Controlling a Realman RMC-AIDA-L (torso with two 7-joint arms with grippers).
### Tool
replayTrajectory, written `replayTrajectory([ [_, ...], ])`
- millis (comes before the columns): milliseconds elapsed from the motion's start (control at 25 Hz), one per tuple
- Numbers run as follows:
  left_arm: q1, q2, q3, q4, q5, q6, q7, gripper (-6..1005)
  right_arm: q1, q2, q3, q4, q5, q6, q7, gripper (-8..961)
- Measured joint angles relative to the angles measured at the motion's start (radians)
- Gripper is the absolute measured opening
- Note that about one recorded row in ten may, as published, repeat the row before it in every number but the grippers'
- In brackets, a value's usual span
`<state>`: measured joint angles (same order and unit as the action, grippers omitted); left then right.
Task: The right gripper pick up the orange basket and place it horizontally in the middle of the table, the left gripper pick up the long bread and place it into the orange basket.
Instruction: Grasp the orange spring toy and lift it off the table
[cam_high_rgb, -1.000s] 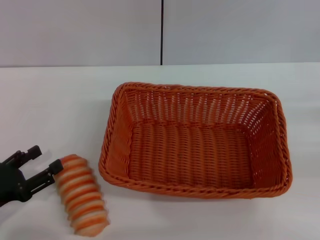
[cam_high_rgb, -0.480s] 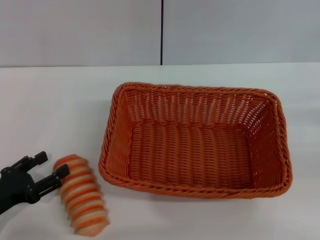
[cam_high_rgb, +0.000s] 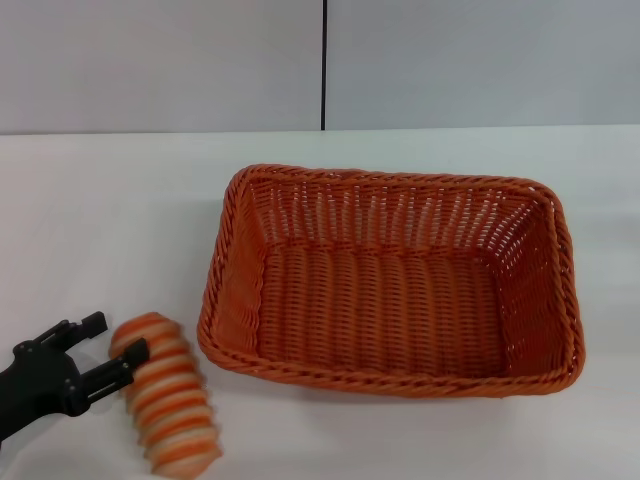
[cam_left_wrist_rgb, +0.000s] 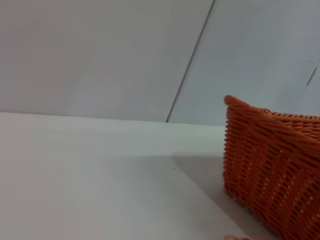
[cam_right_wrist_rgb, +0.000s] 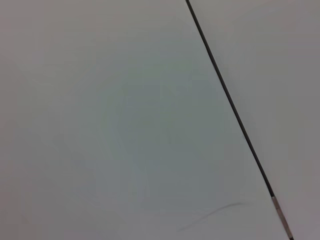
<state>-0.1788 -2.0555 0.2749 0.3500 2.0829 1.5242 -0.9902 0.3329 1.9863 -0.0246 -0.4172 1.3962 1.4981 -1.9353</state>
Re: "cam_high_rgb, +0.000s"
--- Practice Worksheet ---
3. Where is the orange woven plastic basket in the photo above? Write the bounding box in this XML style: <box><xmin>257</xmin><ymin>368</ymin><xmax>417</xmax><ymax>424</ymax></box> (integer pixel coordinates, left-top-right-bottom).
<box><xmin>196</xmin><ymin>163</ymin><xmax>587</xmax><ymax>400</ymax></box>

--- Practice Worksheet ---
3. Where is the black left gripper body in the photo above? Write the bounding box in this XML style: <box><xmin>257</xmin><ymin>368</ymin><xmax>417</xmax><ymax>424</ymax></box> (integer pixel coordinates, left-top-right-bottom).
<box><xmin>0</xmin><ymin>339</ymin><xmax>92</xmax><ymax>444</ymax></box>

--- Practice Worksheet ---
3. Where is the orange striped toy bread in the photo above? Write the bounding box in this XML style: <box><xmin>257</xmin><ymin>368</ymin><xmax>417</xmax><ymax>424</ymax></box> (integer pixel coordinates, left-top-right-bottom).
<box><xmin>109</xmin><ymin>311</ymin><xmax>225</xmax><ymax>477</ymax></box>

